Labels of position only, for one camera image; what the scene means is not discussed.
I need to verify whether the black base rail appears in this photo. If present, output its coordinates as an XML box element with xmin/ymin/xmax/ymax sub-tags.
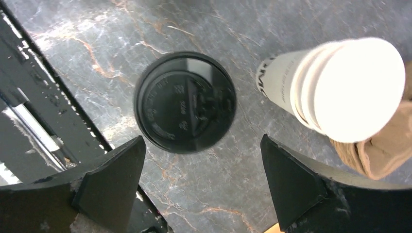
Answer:
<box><xmin>0</xmin><ymin>2</ymin><xmax>172</xmax><ymax>233</ymax></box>

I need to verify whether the brown cardboard cup carrier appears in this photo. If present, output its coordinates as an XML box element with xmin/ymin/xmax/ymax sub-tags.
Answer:
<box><xmin>330</xmin><ymin>62</ymin><xmax>412</xmax><ymax>180</ymax></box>

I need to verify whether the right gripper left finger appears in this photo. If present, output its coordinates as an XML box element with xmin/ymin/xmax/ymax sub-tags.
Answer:
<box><xmin>0</xmin><ymin>136</ymin><xmax>146</xmax><ymax>233</ymax></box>

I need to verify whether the brown paper bag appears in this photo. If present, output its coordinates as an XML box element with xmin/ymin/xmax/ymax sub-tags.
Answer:
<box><xmin>263</xmin><ymin>223</ymin><xmax>284</xmax><ymax>233</ymax></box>

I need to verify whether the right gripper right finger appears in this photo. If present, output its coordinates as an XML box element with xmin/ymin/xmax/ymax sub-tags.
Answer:
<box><xmin>260</xmin><ymin>135</ymin><xmax>412</xmax><ymax>233</ymax></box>

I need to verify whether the stack of white paper cups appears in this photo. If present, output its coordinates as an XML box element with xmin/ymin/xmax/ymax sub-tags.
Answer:
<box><xmin>255</xmin><ymin>37</ymin><xmax>406</xmax><ymax>143</ymax></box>

